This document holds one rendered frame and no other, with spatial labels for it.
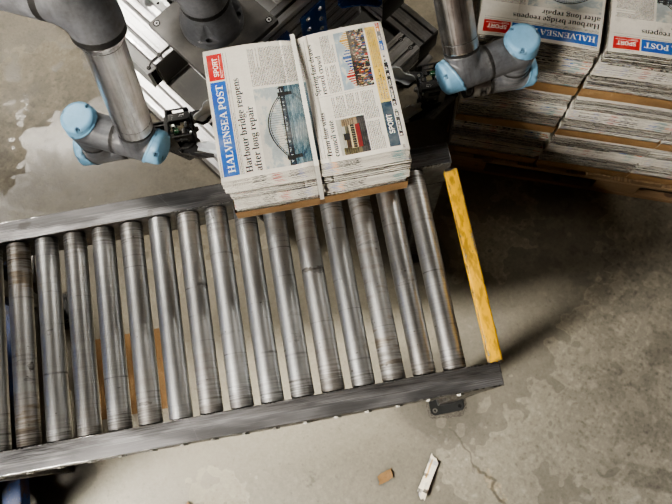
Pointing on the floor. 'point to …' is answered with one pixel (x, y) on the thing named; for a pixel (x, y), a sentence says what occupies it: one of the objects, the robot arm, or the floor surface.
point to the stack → (632, 82)
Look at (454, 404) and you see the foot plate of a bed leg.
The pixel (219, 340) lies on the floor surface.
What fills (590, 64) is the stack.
